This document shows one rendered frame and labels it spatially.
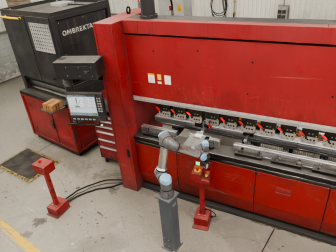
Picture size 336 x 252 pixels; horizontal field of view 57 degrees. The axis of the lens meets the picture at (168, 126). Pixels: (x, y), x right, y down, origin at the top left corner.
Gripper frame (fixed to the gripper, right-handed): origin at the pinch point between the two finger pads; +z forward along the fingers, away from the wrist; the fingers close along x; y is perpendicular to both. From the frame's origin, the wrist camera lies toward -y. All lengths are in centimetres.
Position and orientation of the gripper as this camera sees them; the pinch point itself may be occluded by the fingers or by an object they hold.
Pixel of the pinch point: (205, 168)
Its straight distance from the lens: 342.9
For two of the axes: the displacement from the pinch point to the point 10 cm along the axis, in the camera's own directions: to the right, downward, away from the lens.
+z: 1.0, 8.1, 5.7
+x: -9.5, -1.0, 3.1
